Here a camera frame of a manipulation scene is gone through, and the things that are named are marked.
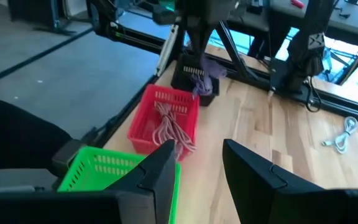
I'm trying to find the black floor stand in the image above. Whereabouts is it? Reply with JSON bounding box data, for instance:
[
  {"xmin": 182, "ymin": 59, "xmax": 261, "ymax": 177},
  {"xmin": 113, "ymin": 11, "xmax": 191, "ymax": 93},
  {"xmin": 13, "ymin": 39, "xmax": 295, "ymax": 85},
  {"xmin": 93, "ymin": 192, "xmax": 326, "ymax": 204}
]
[{"xmin": 7, "ymin": 0, "xmax": 77, "ymax": 35}]

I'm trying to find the black table-level camera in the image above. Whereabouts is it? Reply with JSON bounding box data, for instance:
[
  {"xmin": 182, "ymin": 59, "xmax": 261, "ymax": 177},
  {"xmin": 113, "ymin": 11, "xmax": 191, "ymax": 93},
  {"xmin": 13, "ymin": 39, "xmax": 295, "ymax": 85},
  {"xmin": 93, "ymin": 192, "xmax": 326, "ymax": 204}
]
[{"xmin": 50, "ymin": 139, "xmax": 85, "ymax": 179}]

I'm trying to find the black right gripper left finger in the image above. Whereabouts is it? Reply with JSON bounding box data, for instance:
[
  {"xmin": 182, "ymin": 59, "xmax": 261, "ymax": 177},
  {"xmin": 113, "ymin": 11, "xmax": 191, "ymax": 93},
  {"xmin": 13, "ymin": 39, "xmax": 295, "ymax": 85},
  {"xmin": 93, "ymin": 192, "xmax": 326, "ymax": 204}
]
[{"xmin": 104, "ymin": 139, "xmax": 177, "ymax": 224}]

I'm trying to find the black table frame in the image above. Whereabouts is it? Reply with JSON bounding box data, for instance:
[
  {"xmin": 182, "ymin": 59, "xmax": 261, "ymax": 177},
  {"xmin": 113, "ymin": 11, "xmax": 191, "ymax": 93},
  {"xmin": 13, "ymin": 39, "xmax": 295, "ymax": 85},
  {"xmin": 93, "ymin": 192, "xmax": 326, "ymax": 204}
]
[{"xmin": 84, "ymin": 18, "xmax": 358, "ymax": 149}]

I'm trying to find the pale coiled USB cable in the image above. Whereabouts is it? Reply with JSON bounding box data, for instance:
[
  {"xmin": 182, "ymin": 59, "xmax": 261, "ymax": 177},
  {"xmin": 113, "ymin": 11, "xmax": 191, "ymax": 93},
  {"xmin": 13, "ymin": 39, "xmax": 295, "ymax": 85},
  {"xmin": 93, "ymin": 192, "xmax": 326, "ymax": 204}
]
[{"xmin": 321, "ymin": 116, "xmax": 358, "ymax": 155}]

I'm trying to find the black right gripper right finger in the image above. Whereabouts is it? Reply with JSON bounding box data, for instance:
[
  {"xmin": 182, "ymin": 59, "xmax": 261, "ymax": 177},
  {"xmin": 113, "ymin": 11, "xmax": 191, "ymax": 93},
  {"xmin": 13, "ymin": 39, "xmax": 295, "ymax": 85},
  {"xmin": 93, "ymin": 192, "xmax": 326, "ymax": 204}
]
[{"xmin": 223, "ymin": 138, "xmax": 325, "ymax": 224}]

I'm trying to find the grey workbench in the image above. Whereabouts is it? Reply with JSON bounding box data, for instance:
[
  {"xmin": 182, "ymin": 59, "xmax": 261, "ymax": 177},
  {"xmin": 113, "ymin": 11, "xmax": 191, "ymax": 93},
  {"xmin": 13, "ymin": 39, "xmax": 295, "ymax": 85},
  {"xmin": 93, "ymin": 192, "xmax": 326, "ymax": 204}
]
[{"xmin": 268, "ymin": 0, "xmax": 358, "ymax": 47}]

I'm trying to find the black diagonal frame strut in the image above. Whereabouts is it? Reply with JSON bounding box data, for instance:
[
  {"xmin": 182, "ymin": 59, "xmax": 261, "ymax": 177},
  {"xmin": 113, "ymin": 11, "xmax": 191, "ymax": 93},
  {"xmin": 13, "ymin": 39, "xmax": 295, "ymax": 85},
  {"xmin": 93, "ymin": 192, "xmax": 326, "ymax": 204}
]
[{"xmin": 216, "ymin": 21, "xmax": 262, "ymax": 82}]

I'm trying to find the pink USB cable bundle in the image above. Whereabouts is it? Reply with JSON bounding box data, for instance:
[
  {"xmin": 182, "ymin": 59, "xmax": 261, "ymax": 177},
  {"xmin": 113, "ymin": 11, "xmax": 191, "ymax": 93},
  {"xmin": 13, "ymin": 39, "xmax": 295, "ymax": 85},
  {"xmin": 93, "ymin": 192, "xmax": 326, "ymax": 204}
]
[{"xmin": 152, "ymin": 101, "xmax": 198, "ymax": 158}]

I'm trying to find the white flat bar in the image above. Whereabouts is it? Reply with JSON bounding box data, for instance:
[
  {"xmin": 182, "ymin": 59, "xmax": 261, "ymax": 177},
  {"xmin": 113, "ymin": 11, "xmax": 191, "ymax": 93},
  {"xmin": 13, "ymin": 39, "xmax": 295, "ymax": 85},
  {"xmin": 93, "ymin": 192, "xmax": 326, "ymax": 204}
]
[{"xmin": 155, "ymin": 24, "xmax": 180, "ymax": 77}]

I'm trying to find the red plastic basket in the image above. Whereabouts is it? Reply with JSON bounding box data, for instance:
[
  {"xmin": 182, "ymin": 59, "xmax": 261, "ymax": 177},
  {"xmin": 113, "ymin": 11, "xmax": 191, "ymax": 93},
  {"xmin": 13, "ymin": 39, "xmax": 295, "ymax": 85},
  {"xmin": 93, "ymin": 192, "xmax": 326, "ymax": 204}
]
[{"xmin": 127, "ymin": 83, "xmax": 201, "ymax": 162}]

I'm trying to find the green plastic basket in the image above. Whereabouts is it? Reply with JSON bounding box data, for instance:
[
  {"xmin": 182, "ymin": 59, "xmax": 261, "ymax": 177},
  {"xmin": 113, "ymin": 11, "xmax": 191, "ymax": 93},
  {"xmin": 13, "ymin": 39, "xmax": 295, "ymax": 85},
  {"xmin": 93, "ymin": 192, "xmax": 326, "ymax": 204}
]
[{"xmin": 57, "ymin": 146, "xmax": 181, "ymax": 224}]

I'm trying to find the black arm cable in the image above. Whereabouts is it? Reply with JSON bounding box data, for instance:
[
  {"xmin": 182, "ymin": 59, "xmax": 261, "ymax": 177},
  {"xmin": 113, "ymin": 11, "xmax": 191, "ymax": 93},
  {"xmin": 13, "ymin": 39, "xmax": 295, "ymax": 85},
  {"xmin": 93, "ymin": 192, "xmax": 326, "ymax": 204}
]
[{"xmin": 303, "ymin": 76, "xmax": 323, "ymax": 113}]

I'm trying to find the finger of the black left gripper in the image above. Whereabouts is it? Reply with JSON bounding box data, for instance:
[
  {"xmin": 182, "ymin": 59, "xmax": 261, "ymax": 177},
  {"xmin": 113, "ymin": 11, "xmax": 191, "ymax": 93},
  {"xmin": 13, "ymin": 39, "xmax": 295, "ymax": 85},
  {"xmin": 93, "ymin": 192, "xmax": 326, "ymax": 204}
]
[
  {"xmin": 185, "ymin": 17, "xmax": 202, "ymax": 59},
  {"xmin": 200, "ymin": 21, "xmax": 219, "ymax": 60}
]

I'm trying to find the purple USB cable bundle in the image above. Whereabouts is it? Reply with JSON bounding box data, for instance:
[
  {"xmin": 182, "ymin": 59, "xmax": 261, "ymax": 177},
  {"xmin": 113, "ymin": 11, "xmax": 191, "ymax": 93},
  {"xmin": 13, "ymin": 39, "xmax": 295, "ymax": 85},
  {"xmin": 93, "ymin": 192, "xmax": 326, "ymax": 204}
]
[{"xmin": 190, "ymin": 46, "xmax": 228, "ymax": 98}]

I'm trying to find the black plastic basket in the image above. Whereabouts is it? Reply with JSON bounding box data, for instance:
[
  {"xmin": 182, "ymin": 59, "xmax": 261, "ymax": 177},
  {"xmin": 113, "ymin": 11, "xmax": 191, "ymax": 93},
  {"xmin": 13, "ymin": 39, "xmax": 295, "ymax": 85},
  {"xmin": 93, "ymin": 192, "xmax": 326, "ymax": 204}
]
[{"xmin": 170, "ymin": 52, "xmax": 221, "ymax": 107}]

